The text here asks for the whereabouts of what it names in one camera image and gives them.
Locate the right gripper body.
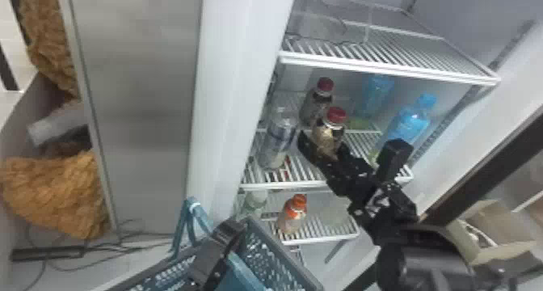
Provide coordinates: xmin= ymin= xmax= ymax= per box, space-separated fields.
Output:
xmin=317 ymin=150 xmax=376 ymax=199

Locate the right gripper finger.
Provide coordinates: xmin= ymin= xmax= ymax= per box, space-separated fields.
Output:
xmin=335 ymin=140 xmax=354 ymax=161
xmin=296 ymin=130 xmax=326 ymax=168

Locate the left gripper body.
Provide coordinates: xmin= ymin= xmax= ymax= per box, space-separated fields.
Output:
xmin=186 ymin=217 xmax=248 ymax=291

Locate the brown bottle red cap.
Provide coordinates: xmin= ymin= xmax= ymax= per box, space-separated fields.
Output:
xmin=298 ymin=77 xmax=335 ymax=128
xmin=311 ymin=106 xmax=349 ymax=162

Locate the silver can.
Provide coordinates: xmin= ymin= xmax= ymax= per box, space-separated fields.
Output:
xmin=258 ymin=108 xmax=299 ymax=170

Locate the blue basket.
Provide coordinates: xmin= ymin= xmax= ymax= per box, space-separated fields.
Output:
xmin=107 ymin=196 xmax=326 ymax=291

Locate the clear bottle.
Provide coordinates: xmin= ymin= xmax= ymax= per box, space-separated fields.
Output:
xmin=235 ymin=190 xmax=269 ymax=221

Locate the blue bottle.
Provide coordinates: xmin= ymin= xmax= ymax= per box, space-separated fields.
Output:
xmin=377 ymin=93 xmax=438 ymax=151
xmin=355 ymin=74 xmax=395 ymax=120

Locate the orange bottle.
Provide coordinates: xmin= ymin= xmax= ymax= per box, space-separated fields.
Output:
xmin=276 ymin=193 xmax=309 ymax=235

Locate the white fridge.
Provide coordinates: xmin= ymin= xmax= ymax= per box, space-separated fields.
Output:
xmin=57 ymin=0 xmax=503 ymax=291

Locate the orange cloth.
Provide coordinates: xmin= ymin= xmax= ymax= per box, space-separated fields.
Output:
xmin=17 ymin=0 xmax=82 ymax=99
xmin=0 ymin=149 xmax=111 ymax=241

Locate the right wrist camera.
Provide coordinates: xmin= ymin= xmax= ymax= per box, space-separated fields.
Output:
xmin=374 ymin=138 xmax=415 ymax=184

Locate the black cable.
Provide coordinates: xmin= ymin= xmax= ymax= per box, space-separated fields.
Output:
xmin=10 ymin=217 xmax=175 ymax=291

